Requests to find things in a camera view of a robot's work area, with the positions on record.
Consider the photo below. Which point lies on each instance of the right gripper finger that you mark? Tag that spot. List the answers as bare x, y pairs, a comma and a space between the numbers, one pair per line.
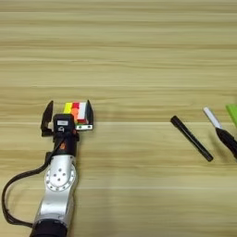
228, 140

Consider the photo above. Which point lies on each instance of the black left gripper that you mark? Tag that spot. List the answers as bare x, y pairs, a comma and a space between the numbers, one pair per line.
66, 145

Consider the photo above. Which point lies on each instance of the multicolour puzzle cube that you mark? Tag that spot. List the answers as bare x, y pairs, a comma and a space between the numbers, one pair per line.
75, 111

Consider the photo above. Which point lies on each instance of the all black marker pen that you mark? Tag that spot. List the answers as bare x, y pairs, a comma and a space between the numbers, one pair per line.
191, 138

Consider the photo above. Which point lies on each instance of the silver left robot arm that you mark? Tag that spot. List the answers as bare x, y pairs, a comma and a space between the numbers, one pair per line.
58, 185

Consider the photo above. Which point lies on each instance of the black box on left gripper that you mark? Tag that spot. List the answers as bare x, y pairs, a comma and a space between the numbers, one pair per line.
64, 122

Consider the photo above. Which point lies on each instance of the green rectangular block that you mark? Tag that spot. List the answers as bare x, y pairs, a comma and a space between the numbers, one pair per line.
233, 114

